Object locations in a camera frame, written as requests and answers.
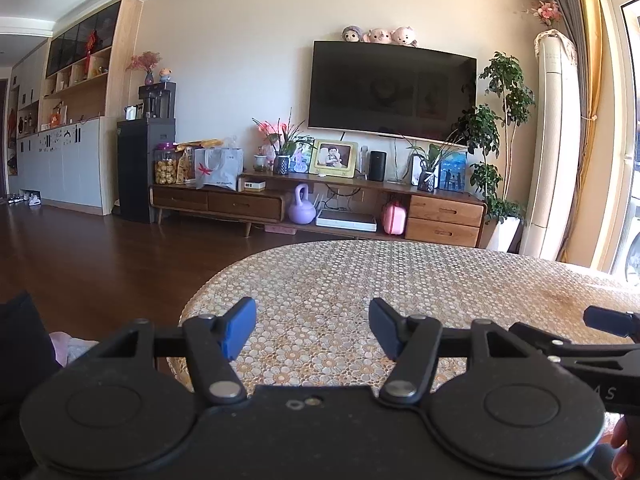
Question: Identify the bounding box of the black flat television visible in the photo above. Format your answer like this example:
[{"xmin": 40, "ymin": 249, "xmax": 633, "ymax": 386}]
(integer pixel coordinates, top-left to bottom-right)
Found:
[{"xmin": 307, "ymin": 40, "xmax": 477, "ymax": 148}]

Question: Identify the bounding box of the wooden television stand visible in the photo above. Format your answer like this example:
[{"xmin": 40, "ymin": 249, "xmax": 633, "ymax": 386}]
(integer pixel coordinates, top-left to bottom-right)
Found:
[{"xmin": 150, "ymin": 172, "xmax": 488, "ymax": 248}]

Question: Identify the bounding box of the tall potted tree white planter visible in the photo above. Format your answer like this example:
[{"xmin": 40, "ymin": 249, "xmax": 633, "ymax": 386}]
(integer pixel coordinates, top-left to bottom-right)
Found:
[{"xmin": 457, "ymin": 51, "xmax": 536, "ymax": 253}]

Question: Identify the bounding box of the dark cloth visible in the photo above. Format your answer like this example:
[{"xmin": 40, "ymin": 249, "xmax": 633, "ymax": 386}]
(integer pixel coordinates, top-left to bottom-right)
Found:
[{"xmin": 0, "ymin": 290, "xmax": 63, "ymax": 480}]

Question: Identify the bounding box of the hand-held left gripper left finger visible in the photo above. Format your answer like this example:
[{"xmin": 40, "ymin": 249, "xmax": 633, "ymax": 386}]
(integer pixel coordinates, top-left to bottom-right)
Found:
[{"xmin": 99, "ymin": 296, "xmax": 258, "ymax": 406}]

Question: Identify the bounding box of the purple kettlebell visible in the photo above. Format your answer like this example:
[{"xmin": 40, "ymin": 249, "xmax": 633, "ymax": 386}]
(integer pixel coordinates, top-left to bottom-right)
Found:
[{"xmin": 288, "ymin": 183, "xmax": 317, "ymax": 225}]

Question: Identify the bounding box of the cream standing air conditioner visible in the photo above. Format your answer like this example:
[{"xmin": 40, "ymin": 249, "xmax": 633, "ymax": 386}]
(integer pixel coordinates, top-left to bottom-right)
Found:
[{"xmin": 520, "ymin": 30, "xmax": 581, "ymax": 261}]

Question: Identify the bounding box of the black cabinet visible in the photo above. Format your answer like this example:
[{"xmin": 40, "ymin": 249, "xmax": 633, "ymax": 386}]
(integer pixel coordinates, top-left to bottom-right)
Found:
[{"xmin": 116, "ymin": 119, "xmax": 177, "ymax": 224}]

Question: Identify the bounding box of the pink cloth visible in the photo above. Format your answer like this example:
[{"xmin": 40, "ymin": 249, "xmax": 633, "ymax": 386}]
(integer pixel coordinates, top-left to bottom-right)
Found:
[{"xmin": 50, "ymin": 332, "xmax": 98, "ymax": 366}]

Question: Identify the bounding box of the yellow snack bag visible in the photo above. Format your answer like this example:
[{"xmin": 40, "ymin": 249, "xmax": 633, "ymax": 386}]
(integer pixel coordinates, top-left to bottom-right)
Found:
[{"xmin": 175, "ymin": 139, "xmax": 221, "ymax": 183}]

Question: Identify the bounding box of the black cylinder speaker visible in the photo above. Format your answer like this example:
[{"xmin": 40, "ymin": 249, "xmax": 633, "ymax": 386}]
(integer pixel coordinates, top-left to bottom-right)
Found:
[{"xmin": 368, "ymin": 151, "xmax": 388, "ymax": 182}]

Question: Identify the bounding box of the glass balcony door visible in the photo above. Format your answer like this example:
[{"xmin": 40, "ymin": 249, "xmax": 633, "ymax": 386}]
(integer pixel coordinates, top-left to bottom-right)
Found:
[{"xmin": 590, "ymin": 0, "xmax": 640, "ymax": 283}]

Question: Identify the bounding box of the blue family picture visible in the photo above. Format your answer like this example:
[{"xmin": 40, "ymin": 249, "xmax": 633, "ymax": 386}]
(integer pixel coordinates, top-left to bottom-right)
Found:
[{"xmin": 439, "ymin": 151, "xmax": 468, "ymax": 192}]

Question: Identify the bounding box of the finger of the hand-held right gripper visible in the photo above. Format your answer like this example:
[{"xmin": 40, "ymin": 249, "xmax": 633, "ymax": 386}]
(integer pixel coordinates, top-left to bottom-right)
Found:
[
  {"xmin": 584, "ymin": 306, "xmax": 640, "ymax": 338},
  {"xmin": 510, "ymin": 322, "xmax": 640, "ymax": 363}
]

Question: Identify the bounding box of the small photo print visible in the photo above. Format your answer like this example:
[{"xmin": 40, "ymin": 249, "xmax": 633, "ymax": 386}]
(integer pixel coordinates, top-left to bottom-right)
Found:
[{"xmin": 290, "ymin": 142, "xmax": 316, "ymax": 173}]

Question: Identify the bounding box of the white flat box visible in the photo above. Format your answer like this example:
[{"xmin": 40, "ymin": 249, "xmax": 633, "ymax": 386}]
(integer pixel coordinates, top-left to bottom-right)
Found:
[{"xmin": 315, "ymin": 208, "xmax": 377, "ymax": 232}]

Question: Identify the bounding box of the white gift bag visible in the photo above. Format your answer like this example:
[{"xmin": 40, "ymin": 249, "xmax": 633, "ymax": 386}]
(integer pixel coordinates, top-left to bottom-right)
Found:
[{"xmin": 194, "ymin": 147, "xmax": 244, "ymax": 191}]

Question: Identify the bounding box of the pink flower arrangement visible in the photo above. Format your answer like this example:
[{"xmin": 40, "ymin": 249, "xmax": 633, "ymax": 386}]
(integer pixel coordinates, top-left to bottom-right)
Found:
[{"xmin": 522, "ymin": 0, "xmax": 565, "ymax": 28}]

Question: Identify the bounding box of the black coffee machine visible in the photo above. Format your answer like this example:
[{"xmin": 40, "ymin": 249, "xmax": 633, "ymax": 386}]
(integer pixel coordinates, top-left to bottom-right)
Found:
[{"xmin": 138, "ymin": 81, "xmax": 177, "ymax": 121}]

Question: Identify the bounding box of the person's right hand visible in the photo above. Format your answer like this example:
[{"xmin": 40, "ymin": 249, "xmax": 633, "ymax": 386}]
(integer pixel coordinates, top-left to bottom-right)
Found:
[{"xmin": 611, "ymin": 416, "xmax": 640, "ymax": 478}]

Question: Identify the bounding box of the snack jar with pink lid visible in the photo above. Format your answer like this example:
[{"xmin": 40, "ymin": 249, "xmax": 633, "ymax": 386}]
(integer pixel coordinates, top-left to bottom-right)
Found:
[{"xmin": 153, "ymin": 142, "xmax": 179, "ymax": 185}]

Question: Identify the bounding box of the small pink suitcase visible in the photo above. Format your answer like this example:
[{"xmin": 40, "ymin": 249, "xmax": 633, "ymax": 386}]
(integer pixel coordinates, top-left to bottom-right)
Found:
[{"xmin": 382, "ymin": 201, "xmax": 407, "ymax": 236}]

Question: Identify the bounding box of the yellow-green photo frame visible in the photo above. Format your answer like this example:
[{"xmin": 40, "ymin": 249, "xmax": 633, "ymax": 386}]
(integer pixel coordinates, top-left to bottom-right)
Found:
[{"xmin": 309, "ymin": 140, "xmax": 359, "ymax": 178}]

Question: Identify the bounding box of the yellow curtain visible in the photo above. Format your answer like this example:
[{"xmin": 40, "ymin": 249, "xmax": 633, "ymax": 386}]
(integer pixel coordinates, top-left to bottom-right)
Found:
[{"xmin": 555, "ymin": 0, "xmax": 608, "ymax": 266}]

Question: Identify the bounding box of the vase with pink flowers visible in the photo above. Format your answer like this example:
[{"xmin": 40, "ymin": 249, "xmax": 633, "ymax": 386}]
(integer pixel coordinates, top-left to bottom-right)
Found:
[{"xmin": 125, "ymin": 51, "xmax": 162, "ymax": 87}]

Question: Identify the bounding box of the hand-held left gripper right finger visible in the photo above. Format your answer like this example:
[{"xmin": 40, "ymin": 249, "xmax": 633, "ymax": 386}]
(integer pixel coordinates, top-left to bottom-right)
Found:
[{"xmin": 368, "ymin": 297, "xmax": 537, "ymax": 406}]

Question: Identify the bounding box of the green plant in patterned vase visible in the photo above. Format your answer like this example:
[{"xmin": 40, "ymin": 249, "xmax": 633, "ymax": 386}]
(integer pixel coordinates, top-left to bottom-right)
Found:
[{"xmin": 402, "ymin": 132, "xmax": 468, "ymax": 193}]

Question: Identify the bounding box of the wooden wall cabinet unit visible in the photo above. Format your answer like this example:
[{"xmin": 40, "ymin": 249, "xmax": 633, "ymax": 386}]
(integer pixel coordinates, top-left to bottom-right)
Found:
[{"xmin": 15, "ymin": 0, "xmax": 143, "ymax": 216}]

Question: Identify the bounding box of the pink flowering potted plant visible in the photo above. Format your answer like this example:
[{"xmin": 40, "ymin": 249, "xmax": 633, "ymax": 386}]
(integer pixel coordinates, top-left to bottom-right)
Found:
[{"xmin": 251, "ymin": 110, "xmax": 316, "ymax": 176}]

